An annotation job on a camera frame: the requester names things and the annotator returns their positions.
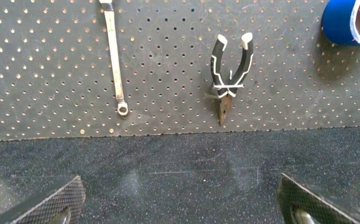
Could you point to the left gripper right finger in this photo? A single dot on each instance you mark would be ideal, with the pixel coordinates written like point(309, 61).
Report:
point(307, 208)

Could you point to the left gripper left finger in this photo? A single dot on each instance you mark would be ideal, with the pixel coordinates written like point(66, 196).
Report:
point(58, 202)

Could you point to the wrench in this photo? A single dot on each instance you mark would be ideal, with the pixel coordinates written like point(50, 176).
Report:
point(114, 56)

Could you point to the black and white pliers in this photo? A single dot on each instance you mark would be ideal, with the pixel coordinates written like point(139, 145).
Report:
point(217, 62)

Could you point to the roll of blue tape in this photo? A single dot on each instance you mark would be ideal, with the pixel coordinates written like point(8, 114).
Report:
point(338, 21)

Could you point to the black pegboard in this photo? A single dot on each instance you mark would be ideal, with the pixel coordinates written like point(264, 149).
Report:
point(167, 109)

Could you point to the metal hook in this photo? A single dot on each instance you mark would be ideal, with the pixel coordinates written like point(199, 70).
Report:
point(229, 85)

